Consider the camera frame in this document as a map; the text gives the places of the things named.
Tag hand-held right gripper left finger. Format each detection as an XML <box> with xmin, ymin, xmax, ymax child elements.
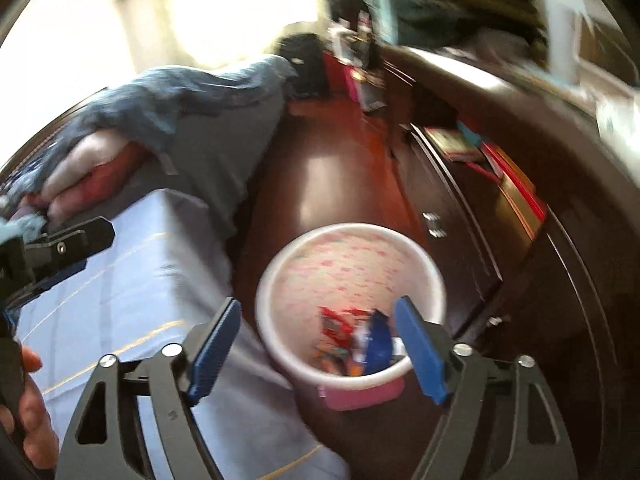
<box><xmin>56</xmin><ymin>297</ymin><xmax>243</xmax><ymax>480</ymax></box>

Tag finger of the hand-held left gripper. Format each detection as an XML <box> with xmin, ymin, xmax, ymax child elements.
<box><xmin>9</xmin><ymin>259</ymin><xmax>89</xmax><ymax>312</ymax></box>
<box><xmin>25</xmin><ymin>216</ymin><xmax>117</xmax><ymax>277</ymax></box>

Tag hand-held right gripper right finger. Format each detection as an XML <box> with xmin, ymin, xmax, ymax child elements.
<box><xmin>392</xmin><ymin>296</ymin><xmax>586</xmax><ymax>480</ymax></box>

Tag white bin with pink base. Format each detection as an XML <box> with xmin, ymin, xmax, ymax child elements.
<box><xmin>255</xmin><ymin>222</ymin><xmax>448</xmax><ymax>412</ymax></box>

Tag person's left hand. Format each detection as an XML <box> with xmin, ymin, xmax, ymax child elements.
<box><xmin>9</xmin><ymin>345</ymin><xmax>59</xmax><ymax>471</ymax></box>

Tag blue snack wrapper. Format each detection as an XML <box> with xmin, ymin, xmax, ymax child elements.
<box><xmin>356</xmin><ymin>309</ymin><xmax>397</xmax><ymax>376</ymax></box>

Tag light blue cloth yellow lines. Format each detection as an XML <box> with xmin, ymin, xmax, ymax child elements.
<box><xmin>15</xmin><ymin>189</ymin><xmax>351</xmax><ymax>480</ymax></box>

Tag red pillow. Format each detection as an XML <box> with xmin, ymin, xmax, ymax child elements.
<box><xmin>25</xmin><ymin>144</ymin><xmax>157</xmax><ymax>217</ymax></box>

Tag white pillow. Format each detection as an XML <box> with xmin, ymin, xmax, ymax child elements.
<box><xmin>40</xmin><ymin>129</ymin><xmax>132</xmax><ymax>211</ymax></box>

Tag red snack packet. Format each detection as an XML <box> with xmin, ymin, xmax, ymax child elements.
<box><xmin>319</xmin><ymin>306</ymin><xmax>372</xmax><ymax>352</ymax></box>

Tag orange snack wrapper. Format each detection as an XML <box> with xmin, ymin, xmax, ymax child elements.
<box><xmin>314</xmin><ymin>344</ymin><xmax>362</xmax><ymax>377</ymax></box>

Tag dark wooden cabinet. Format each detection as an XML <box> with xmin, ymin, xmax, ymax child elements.
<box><xmin>380</xmin><ymin>45</ymin><xmax>640</xmax><ymax>480</ymax></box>

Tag bed with grey sheet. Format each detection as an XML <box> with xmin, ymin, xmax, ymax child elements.
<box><xmin>135</xmin><ymin>85</ymin><xmax>287</xmax><ymax>241</ymax></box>

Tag yellow flat box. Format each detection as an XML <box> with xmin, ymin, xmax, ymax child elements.
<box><xmin>496</xmin><ymin>175</ymin><xmax>544</xmax><ymax>242</ymax></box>

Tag blue blanket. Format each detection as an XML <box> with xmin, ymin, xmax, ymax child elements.
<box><xmin>0</xmin><ymin>55</ymin><xmax>301</xmax><ymax>241</ymax></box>

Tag red and green book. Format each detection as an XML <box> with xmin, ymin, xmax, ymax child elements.
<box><xmin>425</xmin><ymin>127</ymin><xmax>484</xmax><ymax>163</ymax></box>

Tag teal flat box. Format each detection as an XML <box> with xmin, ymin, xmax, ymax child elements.
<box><xmin>457</xmin><ymin>120</ymin><xmax>494</xmax><ymax>147</ymax></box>

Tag pink storage box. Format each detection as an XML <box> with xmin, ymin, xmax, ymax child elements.
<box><xmin>347</xmin><ymin>67</ymin><xmax>364</xmax><ymax>104</ymax></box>

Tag bright window curtain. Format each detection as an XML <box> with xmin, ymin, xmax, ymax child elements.
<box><xmin>167</xmin><ymin>0</ymin><xmax>327</xmax><ymax>69</ymax></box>

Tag black suitcase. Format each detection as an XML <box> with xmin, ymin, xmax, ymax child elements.
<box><xmin>275</xmin><ymin>34</ymin><xmax>331</xmax><ymax>101</ymax></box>

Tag white plastic bag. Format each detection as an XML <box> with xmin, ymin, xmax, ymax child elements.
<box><xmin>595</xmin><ymin>94</ymin><xmax>640</xmax><ymax>142</ymax></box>

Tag teal bag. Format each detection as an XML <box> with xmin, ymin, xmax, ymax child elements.
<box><xmin>369</xmin><ymin>0</ymin><xmax>402</xmax><ymax>45</ymax></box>

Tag white paper roll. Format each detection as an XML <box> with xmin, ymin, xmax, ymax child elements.
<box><xmin>542</xmin><ymin>0</ymin><xmax>584</xmax><ymax>84</ymax></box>

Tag stack of dark clothes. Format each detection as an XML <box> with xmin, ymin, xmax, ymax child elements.
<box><xmin>397</xmin><ymin>0</ymin><xmax>547</xmax><ymax>52</ymax></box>

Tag metal drawer handle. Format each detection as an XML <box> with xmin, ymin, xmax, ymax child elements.
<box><xmin>422</xmin><ymin>212</ymin><xmax>448</xmax><ymax>239</ymax></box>

